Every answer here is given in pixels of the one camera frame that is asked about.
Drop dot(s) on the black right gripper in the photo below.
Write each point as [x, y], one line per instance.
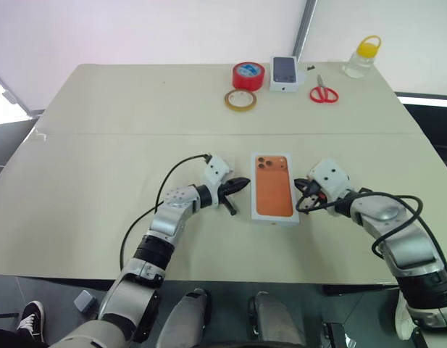
[316, 194]

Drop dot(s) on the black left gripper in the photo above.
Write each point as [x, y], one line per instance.
[225, 190]

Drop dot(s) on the orange phone box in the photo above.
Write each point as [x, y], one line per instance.
[274, 188]

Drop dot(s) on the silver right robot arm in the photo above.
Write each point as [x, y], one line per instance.
[397, 228]

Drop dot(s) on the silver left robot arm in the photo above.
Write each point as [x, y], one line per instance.
[165, 224]

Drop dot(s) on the white phone box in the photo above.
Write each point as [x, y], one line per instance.
[283, 72]

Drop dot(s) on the translucent grey plastic block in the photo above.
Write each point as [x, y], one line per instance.
[84, 301]

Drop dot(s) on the clear yellowish tape roll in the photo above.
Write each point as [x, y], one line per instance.
[231, 103]

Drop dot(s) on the red tape roll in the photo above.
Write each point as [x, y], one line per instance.
[247, 76]

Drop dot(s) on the grey right robot leg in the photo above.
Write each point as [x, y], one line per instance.
[274, 319]

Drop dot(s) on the grey robot leg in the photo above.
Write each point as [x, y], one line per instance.
[274, 319]
[185, 319]

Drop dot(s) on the grey left robot leg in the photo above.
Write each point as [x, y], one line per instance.
[185, 319]

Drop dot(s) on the clear jar yellow lid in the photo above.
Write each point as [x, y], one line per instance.
[359, 61]

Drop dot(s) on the grey metal pole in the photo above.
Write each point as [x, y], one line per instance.
[304, 29]

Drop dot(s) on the clear tape scrap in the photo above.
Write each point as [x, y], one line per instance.
[40, 136]

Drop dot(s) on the black white sneaker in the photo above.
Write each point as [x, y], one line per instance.
[31, 320]

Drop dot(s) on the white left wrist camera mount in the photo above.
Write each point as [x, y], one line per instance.
[216, 172]

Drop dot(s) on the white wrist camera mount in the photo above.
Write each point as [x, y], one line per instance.
[330, 175]
[216, 172]

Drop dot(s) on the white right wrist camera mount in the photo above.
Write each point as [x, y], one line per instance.
[330, 175]

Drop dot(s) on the grey window frame rail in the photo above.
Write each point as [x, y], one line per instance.
[13, 99]

